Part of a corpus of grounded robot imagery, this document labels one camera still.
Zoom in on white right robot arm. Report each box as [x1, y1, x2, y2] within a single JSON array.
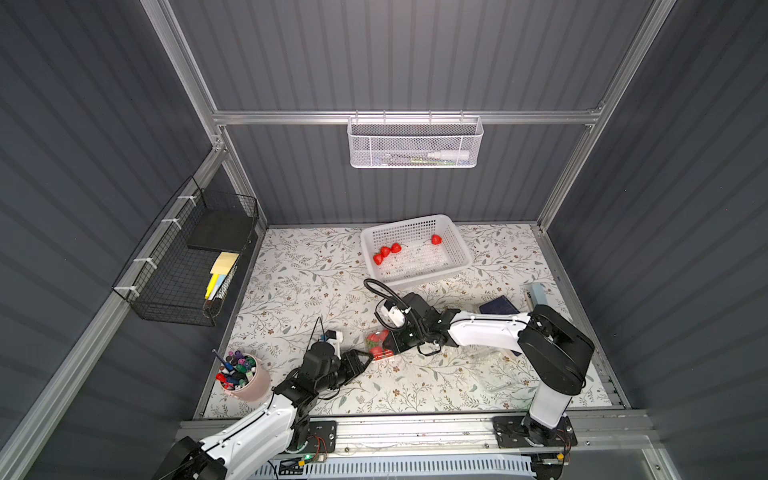
[[374, 293, 595, 431]]

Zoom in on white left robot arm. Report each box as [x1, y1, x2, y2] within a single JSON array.
[[153, 339, 374, 479]]

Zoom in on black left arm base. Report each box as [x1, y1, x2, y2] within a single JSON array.
[[285, 420, 338, 455]]

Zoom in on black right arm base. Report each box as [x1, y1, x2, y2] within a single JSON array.
[[491, 414, 578, 451]]

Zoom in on dark blue book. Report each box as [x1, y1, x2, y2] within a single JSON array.
[[478, 296, 519, 315]]

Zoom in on pink pen cup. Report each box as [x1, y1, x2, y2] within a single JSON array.
[[212, 350, 271, 403]]

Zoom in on white perforated plastic basket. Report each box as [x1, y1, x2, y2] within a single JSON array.
[[360, 214, 474, 288]]

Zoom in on yellow sticky notes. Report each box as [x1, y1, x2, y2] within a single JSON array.
[[205, 252, 239, 300]]

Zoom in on white marker in basket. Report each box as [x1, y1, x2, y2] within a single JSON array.
[[426, 150, 472, 163]]

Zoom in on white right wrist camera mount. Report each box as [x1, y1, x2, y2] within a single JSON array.
[[383, 306, 406, 329]]

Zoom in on black wire wall basket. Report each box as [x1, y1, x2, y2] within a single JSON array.
[[113, 178, 259, 327]]

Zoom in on white wire wall basket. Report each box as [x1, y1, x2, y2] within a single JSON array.
[[347, 115, 484, 169]]

